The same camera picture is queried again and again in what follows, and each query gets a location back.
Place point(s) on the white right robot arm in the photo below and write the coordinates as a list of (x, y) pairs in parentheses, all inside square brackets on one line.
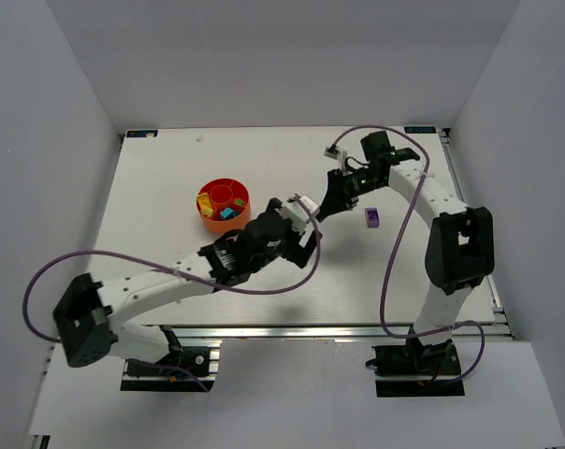
[(460, 245)]

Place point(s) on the blue corner sticker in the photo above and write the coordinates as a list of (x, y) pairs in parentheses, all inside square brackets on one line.
[(152, 133), (420, 129)]

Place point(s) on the orange round divided container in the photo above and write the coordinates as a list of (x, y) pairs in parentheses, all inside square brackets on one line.
[(223, 193)]

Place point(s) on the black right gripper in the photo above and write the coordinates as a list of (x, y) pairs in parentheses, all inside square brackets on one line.
[(340, 188)]

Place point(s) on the small teal lego brick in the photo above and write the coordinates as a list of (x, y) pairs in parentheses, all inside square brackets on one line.
[(228, 214)]

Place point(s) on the purple printed lego brick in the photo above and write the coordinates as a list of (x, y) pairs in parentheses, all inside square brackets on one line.
[(372, 218)]

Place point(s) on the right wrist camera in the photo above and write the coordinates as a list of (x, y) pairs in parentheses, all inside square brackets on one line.
[(339, 155)]

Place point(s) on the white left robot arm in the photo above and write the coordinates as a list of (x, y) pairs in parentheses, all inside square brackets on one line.
[(95, 319)]

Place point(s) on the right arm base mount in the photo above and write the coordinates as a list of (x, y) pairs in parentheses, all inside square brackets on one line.
[(400, 373)]

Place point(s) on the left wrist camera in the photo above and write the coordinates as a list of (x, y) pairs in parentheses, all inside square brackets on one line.
[(299, 209)]

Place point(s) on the aluminium table rail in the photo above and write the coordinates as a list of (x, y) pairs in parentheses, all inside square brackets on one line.
[(495, 330)]

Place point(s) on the white foam board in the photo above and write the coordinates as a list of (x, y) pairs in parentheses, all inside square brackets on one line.
[(299, 394)]

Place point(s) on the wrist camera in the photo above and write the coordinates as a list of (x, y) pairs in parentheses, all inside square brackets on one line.
[(339, 155), (299, 209)]

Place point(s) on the long yellow lego brick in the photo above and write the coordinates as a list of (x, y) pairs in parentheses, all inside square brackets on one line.
[(205, 206)]

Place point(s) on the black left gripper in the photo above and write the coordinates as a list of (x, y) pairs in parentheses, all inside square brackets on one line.
[(288, 238)]

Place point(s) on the left blue corner sticker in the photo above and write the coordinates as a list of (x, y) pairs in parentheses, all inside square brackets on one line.
[(152, 133)]

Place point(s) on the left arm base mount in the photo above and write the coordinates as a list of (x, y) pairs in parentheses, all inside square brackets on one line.
[(191, 369)]

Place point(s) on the right blue corner sticker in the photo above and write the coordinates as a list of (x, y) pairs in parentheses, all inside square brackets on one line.
[(420, 129)]

